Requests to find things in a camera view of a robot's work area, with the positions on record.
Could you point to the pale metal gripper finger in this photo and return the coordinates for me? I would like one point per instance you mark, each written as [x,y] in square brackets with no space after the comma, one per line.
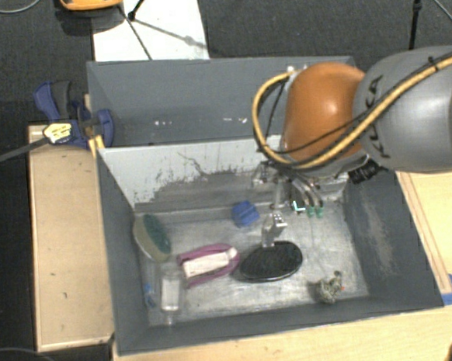
[270,234]

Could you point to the black oval brush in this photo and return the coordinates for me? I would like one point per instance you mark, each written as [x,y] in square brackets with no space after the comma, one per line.
[271,262]

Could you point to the blue ribbed block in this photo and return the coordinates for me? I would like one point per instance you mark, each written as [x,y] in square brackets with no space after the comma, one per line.
[245,213]

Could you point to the purple and white pouch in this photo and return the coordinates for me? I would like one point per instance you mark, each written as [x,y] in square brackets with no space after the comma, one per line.
[207,263]

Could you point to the grey-brown toy animal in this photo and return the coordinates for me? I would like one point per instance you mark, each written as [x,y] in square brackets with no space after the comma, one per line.
[327,289]

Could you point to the green and beige oval sponge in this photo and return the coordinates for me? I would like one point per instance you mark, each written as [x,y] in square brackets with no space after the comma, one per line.
[154,236]

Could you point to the clear glass jar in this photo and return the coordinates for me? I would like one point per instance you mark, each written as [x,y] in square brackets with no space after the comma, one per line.
[170,293]

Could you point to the grey metal bin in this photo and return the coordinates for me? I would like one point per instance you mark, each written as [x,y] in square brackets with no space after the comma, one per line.
[188,97]

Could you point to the pale wood board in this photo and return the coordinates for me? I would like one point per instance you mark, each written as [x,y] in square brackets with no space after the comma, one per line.
[67,243]

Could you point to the black cylinder on white bracket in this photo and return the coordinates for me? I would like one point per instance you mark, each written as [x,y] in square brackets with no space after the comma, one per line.
[363,173]

